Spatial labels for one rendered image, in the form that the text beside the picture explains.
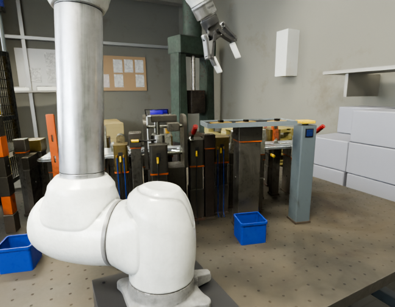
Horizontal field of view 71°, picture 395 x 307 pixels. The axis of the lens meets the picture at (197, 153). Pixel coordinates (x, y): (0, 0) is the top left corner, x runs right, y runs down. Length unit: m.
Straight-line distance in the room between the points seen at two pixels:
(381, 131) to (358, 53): 1.51
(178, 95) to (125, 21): 3.01
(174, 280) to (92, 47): 0.53
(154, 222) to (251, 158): 0.65
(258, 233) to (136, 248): 0.62
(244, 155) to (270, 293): 0.51
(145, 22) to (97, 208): 6.96
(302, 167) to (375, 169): 1.19
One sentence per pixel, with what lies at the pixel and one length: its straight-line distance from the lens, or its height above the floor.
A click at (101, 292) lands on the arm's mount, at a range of 0.79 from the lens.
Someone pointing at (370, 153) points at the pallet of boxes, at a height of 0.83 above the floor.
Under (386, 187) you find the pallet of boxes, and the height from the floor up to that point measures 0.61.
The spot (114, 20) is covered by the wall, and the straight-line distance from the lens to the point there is 7.29.
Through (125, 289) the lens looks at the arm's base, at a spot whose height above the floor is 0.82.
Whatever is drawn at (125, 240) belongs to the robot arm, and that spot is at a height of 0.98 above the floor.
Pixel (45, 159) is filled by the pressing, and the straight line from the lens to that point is 1.40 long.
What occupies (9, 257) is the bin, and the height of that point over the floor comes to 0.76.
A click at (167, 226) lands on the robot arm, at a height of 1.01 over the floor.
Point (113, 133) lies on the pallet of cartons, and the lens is 5.68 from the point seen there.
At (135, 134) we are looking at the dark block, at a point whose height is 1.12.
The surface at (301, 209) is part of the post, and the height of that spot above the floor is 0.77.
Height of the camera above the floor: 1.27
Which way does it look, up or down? 12 degrees down
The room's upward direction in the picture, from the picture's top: 1 degrees counter-clockwise
